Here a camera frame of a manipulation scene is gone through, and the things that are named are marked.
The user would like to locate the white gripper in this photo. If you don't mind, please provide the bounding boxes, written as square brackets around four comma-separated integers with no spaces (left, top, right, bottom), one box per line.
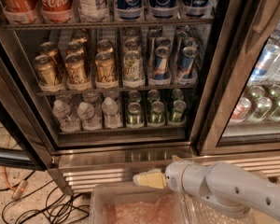
[133,155,209,199]

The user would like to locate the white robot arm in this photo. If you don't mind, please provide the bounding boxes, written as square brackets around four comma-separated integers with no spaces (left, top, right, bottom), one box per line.
[133,158,280,222]

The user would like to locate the blue silver can left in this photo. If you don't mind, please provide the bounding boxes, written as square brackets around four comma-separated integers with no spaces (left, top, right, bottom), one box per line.
[153,47,170,80]

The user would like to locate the blue silver can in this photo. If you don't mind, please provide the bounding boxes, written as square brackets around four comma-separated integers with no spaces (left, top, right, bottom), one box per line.
[176,47,199,78]
[153,47,170,80]

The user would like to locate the glass fridge door right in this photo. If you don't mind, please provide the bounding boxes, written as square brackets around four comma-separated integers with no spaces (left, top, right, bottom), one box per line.
[199,0,280,155]

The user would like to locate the red white can right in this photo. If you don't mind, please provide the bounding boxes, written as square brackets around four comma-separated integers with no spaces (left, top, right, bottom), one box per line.
[231,97,251,123]

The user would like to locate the stainless steel fridge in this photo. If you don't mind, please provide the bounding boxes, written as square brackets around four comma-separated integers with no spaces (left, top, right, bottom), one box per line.
[0,0,280,195]

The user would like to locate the white green soda can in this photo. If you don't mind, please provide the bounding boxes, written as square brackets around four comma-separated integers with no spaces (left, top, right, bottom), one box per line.
[123,50,142,81]

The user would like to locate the blue silver can right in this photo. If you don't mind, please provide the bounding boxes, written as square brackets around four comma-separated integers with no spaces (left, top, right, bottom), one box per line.
[176,47,199,78]

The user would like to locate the gold can front right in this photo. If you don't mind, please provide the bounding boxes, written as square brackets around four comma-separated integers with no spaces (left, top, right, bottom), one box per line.
[95,51,117,83]

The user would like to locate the gold can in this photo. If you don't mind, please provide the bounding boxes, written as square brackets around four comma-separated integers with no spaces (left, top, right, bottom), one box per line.
[96,39,114,53]
[34,54,61,87]
[65,53,87,85]
[39,42,64,70]
[95,51,117,83]
[66,41,85,57]

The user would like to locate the gold can back right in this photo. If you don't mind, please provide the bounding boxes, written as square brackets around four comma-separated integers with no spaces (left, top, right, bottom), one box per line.
[96,39,114,53]

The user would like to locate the gold can front middle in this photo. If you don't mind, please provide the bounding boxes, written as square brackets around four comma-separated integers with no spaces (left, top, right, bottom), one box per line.
[65,53,87,85]

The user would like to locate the gold can front left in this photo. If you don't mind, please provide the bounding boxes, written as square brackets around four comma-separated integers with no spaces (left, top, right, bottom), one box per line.
[34,54,61,87]

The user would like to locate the gold can back middle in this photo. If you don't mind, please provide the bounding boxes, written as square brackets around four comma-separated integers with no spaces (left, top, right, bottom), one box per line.
[66,41,85,57]

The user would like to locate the gold can back left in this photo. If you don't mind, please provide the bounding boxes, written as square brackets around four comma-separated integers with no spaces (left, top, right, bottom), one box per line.
[39,42,64,70]

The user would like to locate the clear bin bubble wrap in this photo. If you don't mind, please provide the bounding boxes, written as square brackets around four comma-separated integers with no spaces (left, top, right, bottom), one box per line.
[191,172,280,224]

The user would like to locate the clear bin pink wrap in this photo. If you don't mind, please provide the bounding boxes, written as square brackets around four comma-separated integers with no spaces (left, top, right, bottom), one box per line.
[89,183,191,224]

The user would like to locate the water bottle front right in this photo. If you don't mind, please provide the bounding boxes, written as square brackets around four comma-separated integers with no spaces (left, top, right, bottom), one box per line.
[102,97,121,129]

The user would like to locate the water bottle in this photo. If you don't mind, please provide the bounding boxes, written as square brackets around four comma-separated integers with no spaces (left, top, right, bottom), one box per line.
[52,100,80,133]
[77,102,102,131]
[102,97,121,129]

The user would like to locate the water bottle front middle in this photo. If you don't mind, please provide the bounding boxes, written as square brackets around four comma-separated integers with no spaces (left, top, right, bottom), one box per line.
[77,102,102,131]

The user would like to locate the water bottle front left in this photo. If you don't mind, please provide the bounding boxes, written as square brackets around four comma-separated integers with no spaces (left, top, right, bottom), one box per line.
[52,100,80,133]

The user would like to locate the blue pepsi bottle left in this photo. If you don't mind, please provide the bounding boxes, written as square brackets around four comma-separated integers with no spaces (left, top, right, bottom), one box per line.
[117,0,141,20]

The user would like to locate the blue pepsi bottle middle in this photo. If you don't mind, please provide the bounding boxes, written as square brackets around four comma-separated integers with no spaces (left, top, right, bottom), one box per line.
[149,0,176,19]

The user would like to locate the white labelled bottle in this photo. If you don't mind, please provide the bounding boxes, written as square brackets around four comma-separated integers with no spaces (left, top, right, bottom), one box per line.
[79,0,107,20]

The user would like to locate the red cola bottle right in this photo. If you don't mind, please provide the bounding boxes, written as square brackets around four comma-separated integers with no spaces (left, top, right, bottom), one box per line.
[41,0,73,23]

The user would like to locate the black cables on floor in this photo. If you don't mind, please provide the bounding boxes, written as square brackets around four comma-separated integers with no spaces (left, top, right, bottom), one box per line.
[0,165,91,224]

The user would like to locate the orange cable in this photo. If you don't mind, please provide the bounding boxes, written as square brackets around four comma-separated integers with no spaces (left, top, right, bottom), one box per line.
[1,135,18,191]

